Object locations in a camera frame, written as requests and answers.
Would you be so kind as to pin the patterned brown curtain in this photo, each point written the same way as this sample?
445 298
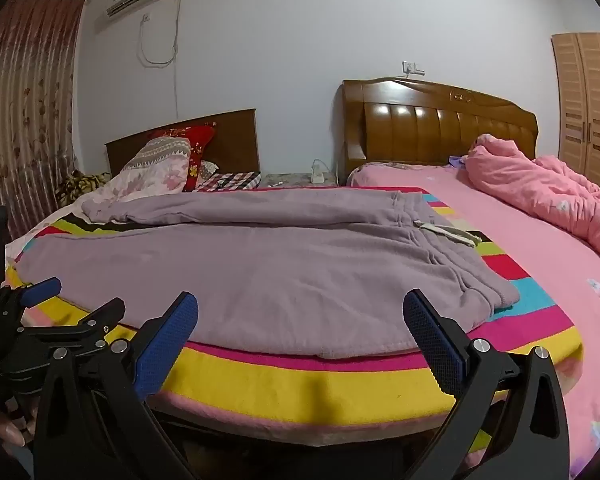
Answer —
25 110

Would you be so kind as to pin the small purple item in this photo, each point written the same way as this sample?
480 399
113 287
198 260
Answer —
456 160

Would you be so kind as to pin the white power strip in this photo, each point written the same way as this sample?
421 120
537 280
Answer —
317 174

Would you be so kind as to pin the striped colourful blanket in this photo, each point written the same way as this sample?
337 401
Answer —
305 391

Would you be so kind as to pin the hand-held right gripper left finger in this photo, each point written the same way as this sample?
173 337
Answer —
165 345

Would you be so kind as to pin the bedside table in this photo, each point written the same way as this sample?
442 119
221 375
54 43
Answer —
290 180

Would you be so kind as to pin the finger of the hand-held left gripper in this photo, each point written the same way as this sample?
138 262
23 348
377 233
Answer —
92 317
40 291

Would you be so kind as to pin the glossy brown wooden headboard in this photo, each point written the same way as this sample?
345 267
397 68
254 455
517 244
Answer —
430 130

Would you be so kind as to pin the purple pants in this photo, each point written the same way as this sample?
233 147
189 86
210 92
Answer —
255 270

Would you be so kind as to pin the light wooden wardrobe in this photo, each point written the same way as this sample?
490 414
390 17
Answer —
590 105

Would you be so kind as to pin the white wall socket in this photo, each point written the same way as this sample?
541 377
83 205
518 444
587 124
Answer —
413 68

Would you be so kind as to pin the dark plain wooden headboard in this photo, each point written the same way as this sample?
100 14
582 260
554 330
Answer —
235 140

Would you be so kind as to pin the pink quilt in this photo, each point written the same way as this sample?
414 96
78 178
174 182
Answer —
545 195

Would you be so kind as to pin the person's left hand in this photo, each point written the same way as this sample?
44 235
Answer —
7 429

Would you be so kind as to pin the pink bed sheet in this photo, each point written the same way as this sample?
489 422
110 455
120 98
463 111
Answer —
510 232

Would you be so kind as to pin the yellow black patterned cloth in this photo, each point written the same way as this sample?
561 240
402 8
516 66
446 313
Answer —
82 185

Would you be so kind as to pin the small floral cushion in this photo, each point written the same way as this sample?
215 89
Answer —
210 170

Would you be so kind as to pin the red embroidered pillow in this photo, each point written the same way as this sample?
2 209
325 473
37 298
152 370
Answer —
201 144

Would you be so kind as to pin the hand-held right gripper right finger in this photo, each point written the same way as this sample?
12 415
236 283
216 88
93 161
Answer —
430 340

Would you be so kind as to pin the folded floral quilt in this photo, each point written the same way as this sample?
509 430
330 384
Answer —
150 172

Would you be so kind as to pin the plaid cloth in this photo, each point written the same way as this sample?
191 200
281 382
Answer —
232 180

